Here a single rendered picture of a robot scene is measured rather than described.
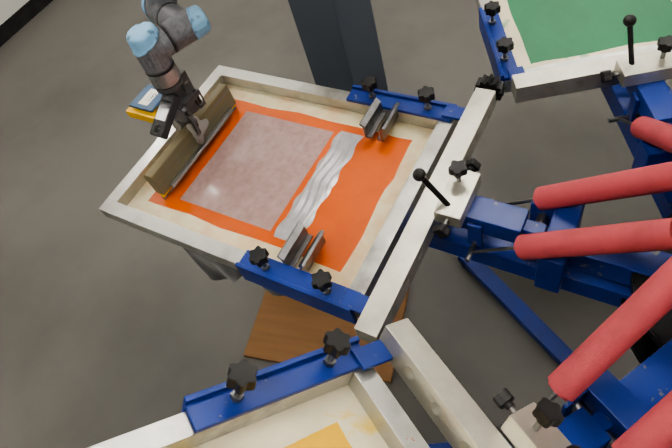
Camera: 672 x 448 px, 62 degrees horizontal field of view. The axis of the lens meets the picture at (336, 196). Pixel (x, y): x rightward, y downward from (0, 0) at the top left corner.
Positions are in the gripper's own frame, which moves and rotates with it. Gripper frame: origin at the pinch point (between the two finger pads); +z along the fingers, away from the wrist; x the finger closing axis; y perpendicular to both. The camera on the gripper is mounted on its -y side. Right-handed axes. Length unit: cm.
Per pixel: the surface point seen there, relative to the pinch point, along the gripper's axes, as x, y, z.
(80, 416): 56, -74, 103
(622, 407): -115, -29, -5
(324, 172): -39.2, 4.5, 3.8
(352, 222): -53, -7, 4
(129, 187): 9.5, -19.0, 2.1
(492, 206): -84, 2, -5
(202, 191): -9.4, -11.5, 5.1
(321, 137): -32.2, 15.3, 4.0
